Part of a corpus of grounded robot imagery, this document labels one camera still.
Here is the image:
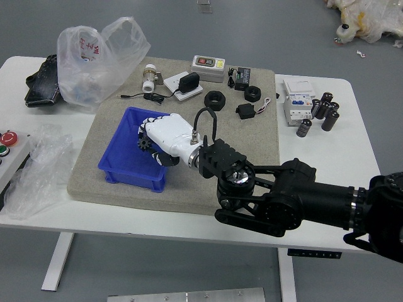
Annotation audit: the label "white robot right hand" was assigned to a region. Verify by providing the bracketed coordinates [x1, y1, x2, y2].
[137, 113, 195, 167]

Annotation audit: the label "black gear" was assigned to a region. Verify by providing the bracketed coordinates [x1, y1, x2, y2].
[137, 138, 154, 155]

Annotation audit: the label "blue plastic box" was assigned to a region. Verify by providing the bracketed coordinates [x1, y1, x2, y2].
[96, 106, 183, 194]

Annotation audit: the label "big black nut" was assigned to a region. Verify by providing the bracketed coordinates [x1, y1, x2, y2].
[203, 90, 226, 112]

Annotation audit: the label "small black nut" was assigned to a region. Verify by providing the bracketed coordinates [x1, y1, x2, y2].
[244, 86, 263, 102]

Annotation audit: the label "grey button control box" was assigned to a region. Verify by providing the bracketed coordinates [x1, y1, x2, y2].
[0, 128, 31, 193]

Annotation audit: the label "black power adapter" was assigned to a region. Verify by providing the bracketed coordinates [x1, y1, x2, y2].
[177, 72, 201, 94]

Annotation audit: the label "brass valve white ends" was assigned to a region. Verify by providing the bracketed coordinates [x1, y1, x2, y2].
[140, 64, 162, 94]

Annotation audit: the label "grey-brown mat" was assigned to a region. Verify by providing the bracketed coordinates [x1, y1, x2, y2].
[66, 56, 281, 223]

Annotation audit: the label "small black module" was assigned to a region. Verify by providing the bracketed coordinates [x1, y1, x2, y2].
[236, 103, 256, 120]

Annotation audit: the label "black labelled power module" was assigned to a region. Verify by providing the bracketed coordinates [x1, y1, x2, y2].
[234, 66, 252, 91]

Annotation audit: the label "clear bag red print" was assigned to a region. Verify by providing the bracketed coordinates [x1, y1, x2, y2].
[56, 16, 152, 113]

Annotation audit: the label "white circuit breaker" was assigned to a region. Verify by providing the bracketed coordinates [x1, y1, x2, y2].
[281, 78, 319, 128]

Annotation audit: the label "black moulded plastic part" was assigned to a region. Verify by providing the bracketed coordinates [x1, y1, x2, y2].
[24, 54, 62, 109]

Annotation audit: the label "crumpled clear plastic bag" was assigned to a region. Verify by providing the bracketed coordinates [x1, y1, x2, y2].
[3, 123, 77, 221]

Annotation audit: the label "grey metal plate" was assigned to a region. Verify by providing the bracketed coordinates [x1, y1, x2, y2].
[106, 287, 267, 302]

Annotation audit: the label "red emergency stop button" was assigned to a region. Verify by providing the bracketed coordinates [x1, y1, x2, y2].
[0, 131, 18, 147]

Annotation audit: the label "white table leg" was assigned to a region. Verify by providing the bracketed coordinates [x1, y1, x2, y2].
[41, 232, 76, 291]
[277, 247, 297, 302]

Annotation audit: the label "white table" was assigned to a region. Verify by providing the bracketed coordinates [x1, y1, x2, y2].
[0, 55, 395, 253]

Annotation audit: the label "black table height controller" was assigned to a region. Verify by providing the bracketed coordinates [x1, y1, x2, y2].
[287, 249, 343, 260]

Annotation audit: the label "plush toy in plastic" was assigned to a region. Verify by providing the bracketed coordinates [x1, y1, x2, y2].
[324, 0, 403, 48]

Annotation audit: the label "black adapter cable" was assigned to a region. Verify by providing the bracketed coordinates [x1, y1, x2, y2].
[117, 89, 179, 103]

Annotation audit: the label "white wall socket plate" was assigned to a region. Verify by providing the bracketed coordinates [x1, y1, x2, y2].
[163, 72, 204, 102]

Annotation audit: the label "grey switch box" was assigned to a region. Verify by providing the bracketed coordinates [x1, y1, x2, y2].
[190, 55, 227, 84]

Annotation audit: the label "short black module cable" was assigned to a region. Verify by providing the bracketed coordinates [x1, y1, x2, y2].
[226, 67, 239, 87]

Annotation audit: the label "red white wire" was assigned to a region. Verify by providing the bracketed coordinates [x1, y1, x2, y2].
[253, 98, 272, 114]

